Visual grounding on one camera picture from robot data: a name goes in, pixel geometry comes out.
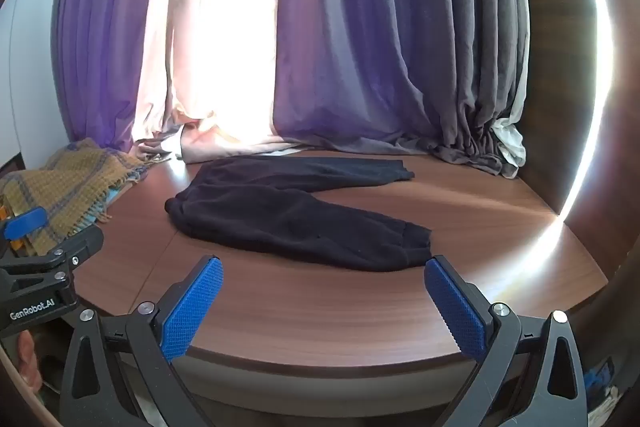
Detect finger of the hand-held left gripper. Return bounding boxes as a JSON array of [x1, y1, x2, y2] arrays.
[[0, 206, 49, 242], [0, 227, 104, 280]]

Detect yellow plaid fringed blanket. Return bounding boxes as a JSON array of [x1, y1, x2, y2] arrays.
[[0, 138, 151, 256]]

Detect black pants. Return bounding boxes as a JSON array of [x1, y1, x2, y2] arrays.
[[165, 157, 433, 273]]

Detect person's left hand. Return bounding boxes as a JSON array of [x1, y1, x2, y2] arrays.
[[12, 331, 45, 387]]

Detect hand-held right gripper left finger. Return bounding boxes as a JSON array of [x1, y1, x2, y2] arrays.
[[60, 254, 226, 427]]

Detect wide purple curtain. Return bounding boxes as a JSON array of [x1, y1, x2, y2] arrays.
[[272, 0, 471, 156]]

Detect white sheer curtain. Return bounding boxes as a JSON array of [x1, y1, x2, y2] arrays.
[[492, 72, 529, 168]]

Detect grey curtain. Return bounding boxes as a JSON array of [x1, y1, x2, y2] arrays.
[[400, 0, 532, 178]]

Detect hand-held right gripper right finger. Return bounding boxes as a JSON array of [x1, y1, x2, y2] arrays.
[[424, 255, 588, 427]]

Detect narrow purple curtain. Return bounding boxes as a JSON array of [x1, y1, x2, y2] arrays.
[[54, 0, 176, 154]]

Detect pink curtain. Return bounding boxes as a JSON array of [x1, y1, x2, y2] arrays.
[[131, 0, 303, 164]]

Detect blue patterned cloth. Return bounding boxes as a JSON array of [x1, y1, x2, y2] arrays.
[[582, 357, 621, 408]]

